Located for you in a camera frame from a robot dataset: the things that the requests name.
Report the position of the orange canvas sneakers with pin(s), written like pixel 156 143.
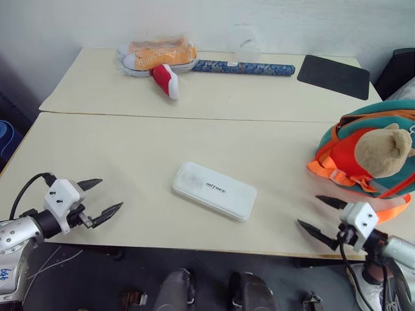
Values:
pixel 133 72

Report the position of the red and white shoe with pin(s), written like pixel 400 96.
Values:
pixel 165 79

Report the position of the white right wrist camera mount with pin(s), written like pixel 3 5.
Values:
pixel 361 217

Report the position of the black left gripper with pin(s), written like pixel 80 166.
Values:
pixel 78 217

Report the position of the white rectangular case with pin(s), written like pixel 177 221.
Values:
pixel 214 190

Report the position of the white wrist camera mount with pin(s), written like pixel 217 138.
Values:
pixel 61 194
pixel 361 217

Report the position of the blue object beside table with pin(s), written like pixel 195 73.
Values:
pixel 8 139

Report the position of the orange canvas sneaker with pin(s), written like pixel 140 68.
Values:
pixel 152 45
pixel 162 58

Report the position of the black rectangular mat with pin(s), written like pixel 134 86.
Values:
pixel 334 76

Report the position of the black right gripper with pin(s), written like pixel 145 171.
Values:
pixel 347 236

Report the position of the clear plastic container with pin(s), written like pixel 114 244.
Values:
pixel 246 48

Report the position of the white sneaker on floor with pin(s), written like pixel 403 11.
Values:
pixel 366 291

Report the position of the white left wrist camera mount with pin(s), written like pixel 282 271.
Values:
pixel 61 194

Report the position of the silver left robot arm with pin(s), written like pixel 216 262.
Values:
pixel 14 231

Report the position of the teal orange bear backpack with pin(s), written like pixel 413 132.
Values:
pixel 343 155

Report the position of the dark rounded shape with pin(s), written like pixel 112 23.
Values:
pixel 175 291
pixel 249 293

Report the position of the black chair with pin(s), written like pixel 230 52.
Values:
pixel 397 71

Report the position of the blue patterned roll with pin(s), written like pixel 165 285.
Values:
pixel 253 68

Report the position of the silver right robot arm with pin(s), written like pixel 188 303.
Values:
pixel 397 247

